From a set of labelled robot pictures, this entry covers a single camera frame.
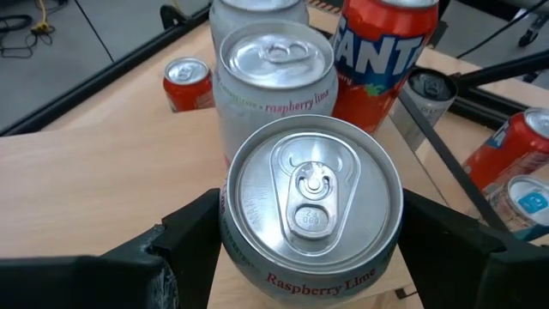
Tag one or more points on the orange black hazard tape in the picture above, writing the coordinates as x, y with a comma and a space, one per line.
321, 5

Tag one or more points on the red can white nutrition label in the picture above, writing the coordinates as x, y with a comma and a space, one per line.
186, 90

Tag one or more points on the black diagonal beam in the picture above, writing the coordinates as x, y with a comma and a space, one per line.
502, 68

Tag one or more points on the red orange Fanta can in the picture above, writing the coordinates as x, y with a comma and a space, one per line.
377, 64
506, 150

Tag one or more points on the slim silver can black lid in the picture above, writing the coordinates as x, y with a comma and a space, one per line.
431, 86

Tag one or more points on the slim silver can blue tab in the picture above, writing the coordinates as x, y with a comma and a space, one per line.
532, 201

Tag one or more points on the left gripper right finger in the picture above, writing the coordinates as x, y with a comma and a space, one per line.
480, 274

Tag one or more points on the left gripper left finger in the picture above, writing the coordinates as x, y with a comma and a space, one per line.
107, 283

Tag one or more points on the silver red raspberry lime can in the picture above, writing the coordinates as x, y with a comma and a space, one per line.
313, 193
240, 21
274, 60

